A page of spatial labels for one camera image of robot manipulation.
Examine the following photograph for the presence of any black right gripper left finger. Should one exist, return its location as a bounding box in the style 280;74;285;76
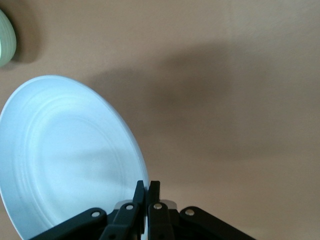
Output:
29;179;146;240

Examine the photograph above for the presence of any blue plate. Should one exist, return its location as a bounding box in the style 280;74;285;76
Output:
0;74;149;240

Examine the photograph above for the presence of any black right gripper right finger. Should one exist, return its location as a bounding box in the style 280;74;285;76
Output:
146;180;254;240

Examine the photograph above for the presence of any small green bowl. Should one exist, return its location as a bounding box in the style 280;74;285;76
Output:
0;8;18;68

